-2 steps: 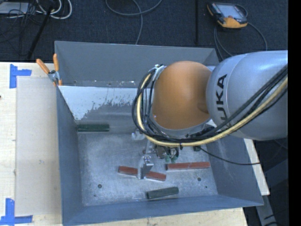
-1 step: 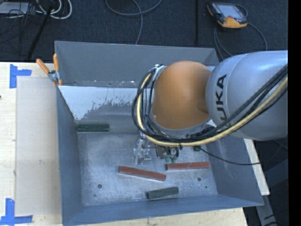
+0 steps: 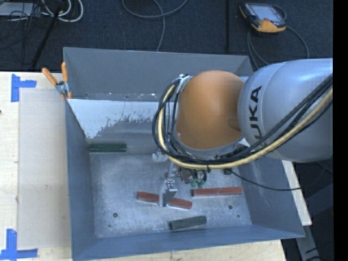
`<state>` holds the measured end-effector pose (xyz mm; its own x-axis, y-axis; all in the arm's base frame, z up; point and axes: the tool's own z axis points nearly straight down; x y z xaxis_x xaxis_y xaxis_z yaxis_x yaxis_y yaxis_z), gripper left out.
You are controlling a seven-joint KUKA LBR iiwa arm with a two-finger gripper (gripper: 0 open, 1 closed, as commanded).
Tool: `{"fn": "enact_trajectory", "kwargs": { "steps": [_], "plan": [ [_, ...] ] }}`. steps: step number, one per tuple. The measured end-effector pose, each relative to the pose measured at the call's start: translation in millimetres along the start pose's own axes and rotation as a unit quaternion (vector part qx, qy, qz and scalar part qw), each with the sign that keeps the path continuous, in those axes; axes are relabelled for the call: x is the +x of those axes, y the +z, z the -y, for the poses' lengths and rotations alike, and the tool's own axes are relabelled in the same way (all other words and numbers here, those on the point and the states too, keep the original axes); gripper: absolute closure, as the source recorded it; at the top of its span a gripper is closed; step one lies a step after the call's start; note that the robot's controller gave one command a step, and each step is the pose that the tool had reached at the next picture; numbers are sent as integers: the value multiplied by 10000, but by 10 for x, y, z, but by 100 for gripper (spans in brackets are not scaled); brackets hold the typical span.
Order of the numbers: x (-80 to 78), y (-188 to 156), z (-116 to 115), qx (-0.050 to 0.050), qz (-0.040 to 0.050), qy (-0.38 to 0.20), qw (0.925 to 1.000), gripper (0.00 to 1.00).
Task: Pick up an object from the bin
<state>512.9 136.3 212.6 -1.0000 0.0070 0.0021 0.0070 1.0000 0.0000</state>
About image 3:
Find red-brown flat block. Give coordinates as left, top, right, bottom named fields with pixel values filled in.
left=190, top=187, right=244, bottom=197
left=136, top=191, right=193, bottom=210

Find dark green flat block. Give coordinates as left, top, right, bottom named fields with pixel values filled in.
left=169, top=215, right=208, bottom=231
left=89, top=142, right=128, bottom=153

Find grey metal bin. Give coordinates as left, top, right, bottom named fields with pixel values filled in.
left=62, top=47, right=306, bottom=261

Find pale wood board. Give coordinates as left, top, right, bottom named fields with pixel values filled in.
left=16, top=87, right=73, bottom=251

